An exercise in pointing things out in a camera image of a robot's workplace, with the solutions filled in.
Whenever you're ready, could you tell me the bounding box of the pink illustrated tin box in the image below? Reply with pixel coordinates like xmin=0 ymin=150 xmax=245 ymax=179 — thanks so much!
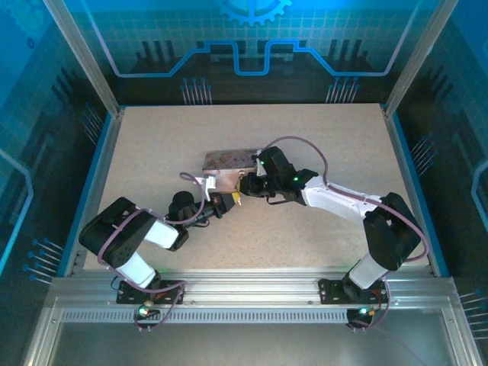
xmin=201 ymin=149 xmax=260 ymax=195

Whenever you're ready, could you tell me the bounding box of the black connector board with LED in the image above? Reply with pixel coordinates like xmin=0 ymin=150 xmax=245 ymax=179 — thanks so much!
xmin=345 ymin=306 xmax=377 ymax=333
xmin=133 ymin=303 xmax=162 ymax=333

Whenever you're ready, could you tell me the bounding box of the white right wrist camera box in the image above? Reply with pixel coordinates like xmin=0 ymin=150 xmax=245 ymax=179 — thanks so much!
xmin=252 ymin=150 xmax=266 ymax=177

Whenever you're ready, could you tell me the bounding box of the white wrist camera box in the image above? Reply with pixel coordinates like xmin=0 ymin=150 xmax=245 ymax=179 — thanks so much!
xmin=252 ymin=150 xmax=266 ymax=177
xmin=201 ymin=175 xmax=219 ymax=202

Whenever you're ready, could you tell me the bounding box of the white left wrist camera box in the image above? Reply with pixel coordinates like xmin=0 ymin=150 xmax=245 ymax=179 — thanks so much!
xmin=201 ymin=175 xmax=219 ymax=202

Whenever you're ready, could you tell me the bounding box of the aluminium front rail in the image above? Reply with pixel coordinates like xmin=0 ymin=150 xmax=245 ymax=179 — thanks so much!
xmin=49 ymin=268 xmax=458 ymax=312

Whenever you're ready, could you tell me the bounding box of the blue-edged aluminium side rail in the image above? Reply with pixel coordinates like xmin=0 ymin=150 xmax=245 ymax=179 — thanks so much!
xmin=383 ymin=106 xmax=451 ymax=278
xmin=63 ymin=106 xmax=127 ymax=278

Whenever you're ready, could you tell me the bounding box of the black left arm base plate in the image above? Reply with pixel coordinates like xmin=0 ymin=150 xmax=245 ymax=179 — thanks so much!
xmin=116 ymin=280 xmax=187 ymax=306

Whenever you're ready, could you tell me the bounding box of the slotted grey cable duct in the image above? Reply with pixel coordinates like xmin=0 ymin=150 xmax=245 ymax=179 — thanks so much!
xmin=60 ymin=310 xmax=443 ymax=325

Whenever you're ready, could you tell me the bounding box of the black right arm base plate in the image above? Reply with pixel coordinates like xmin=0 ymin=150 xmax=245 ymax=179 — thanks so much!
xmin=316 ymin=278 xmax=389 ymax=305

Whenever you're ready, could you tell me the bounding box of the aluminium frame post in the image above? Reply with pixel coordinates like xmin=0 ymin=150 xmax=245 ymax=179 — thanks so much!
xmin=383 ymin=0 xmax=458 ymax=117
xmin=43 ymin=0 xmax=123 ymax=115

